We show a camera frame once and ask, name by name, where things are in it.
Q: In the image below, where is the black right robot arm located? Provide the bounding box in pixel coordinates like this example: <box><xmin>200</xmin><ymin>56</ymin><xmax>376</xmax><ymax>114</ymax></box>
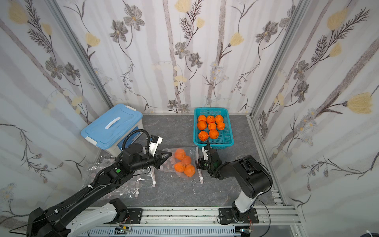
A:
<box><xmin>196</xmin><ymin>144</ymin><xmax>273</xmax><ymax>199</ymax></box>

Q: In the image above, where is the clear zip-top bag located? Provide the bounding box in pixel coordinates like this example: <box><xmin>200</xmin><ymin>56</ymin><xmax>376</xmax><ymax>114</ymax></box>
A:
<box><xmin>159</xmin><ymin>146</ymin><xmax>204</xmax><ymax>184</ymax></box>
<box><xmin>82</xmin><ymin>156</ymin><xmax>158</xmax><ymax>198</ymax></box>

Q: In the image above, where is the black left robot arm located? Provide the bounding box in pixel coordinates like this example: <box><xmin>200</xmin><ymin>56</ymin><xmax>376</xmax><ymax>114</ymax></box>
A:
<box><xmin>24</xmin><ymin>129</ymin><xmax>172</xmax><ymax>237</ymax></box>

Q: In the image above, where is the clear zip-top bag front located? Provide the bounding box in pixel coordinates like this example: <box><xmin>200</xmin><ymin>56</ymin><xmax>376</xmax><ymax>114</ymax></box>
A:
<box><xmin>82</xmin><ymin>156</ymin><xmax>158</xmax><ymax>198</ymax></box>

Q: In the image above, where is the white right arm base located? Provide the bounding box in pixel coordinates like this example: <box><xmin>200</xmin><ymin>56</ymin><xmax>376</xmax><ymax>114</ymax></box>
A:
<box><xmin>217</xmin><ymin>191</ymin><xmax>259</xmax><ymax>225</ymax></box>

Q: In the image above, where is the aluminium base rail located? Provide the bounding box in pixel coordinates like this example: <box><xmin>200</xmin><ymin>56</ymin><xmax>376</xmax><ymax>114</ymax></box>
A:
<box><xmin>81</xmin><ymin>206</ymin><xmax>306</xmax><ymax>237</ymax></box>

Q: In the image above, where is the blue lid storage box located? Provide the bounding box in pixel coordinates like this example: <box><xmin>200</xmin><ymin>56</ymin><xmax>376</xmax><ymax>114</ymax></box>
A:
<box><xmin>81</xmin><ymin>104</ymin><xmax>143</xmax><ymax>157</ymax></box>

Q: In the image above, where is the orange from bag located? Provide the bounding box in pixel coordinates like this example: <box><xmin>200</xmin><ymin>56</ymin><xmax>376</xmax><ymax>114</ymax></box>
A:
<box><xmin>208</xmin><ymin>129</ymin><xmax>219</xmax><ymax>139</ymax></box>
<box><xmin>216</xmin><ymin>121</ymin><xmax>226</xmax><ymax>131</ymax></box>
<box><xmin>208</xmin><ymin>122</ymin><xmax>217</xmax><ymax>130</ymax></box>
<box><xmin>183</xmin><ymin>165</ymin><xmax>196</xmax><ymax>177</ymax></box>
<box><xmin>198</xmin><ymin>130</ymin><xmax>209</xmax><ymax>142</ymax></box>

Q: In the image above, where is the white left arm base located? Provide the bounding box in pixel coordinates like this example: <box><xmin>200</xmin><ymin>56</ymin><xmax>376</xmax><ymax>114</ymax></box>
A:
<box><xmin>66</xmin><ymin>197</ymin><xmax>143</xmax><ymax>237</ymax></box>

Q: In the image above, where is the teal plastic basket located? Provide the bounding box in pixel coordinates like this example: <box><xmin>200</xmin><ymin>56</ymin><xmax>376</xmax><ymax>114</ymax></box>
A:
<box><xmin>193</xmin><ymin>107</ymin><xmax>234</xmax><ymax>149</ymax></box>

